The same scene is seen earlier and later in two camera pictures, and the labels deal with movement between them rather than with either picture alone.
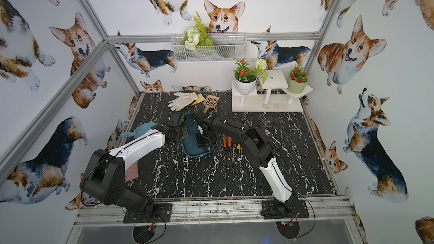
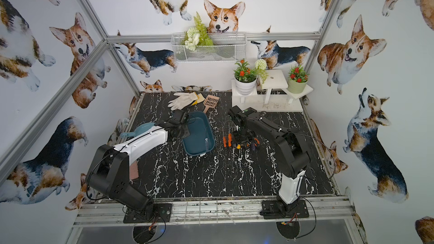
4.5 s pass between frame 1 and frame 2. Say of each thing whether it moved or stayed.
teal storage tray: stayed
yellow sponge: stayed
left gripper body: stayed
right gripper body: moved
